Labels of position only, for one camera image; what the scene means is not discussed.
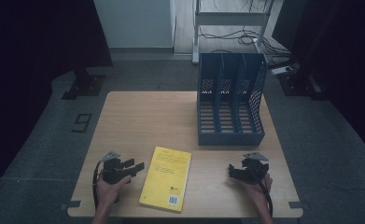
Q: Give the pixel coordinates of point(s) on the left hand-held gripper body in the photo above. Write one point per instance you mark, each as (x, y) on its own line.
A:
(113, 172)

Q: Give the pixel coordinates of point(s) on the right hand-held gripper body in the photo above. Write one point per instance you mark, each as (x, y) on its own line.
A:
(253, 171)

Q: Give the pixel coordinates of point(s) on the yellow book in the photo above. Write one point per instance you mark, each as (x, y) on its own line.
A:
(166, 179)

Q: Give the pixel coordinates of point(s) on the blue file rack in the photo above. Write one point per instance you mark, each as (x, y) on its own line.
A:
(230, 137)

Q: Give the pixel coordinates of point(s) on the person's left hand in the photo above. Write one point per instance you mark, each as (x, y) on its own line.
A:
(108, 193)

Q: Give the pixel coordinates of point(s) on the person's right hand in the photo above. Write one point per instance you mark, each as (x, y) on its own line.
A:
(259, 193)

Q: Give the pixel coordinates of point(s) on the grey tape strip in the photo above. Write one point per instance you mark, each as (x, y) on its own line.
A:
(71, 204)
(298, 204)

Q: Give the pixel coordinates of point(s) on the black stand base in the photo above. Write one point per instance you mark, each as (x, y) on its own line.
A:
(298, 85)
(85, 85)

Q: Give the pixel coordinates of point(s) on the white power strip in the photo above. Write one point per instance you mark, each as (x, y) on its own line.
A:
(281, 70)

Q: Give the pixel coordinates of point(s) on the dark curtain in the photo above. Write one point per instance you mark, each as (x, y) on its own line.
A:
(342, 46)
(30, 46)

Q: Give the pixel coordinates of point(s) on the white metal desk frame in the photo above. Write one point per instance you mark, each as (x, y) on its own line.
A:
(230, 18)

